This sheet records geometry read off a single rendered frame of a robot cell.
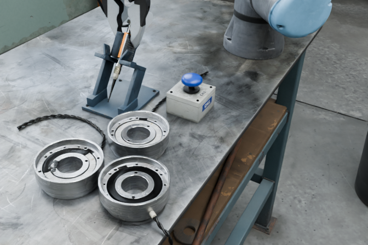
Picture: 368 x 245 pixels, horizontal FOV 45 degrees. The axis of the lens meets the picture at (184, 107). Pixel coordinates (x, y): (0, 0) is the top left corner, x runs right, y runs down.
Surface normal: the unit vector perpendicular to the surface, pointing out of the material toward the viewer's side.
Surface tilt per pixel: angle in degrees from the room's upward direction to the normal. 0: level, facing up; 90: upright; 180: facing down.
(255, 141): 0
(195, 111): 90
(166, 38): 0
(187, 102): 90
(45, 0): 90
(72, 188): 90
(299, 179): 0
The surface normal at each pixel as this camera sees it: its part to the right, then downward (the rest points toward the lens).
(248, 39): -0.30, 0.24
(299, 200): 0.04, -0.83
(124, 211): -0.18, 0.55
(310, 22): 0.25, 0.65
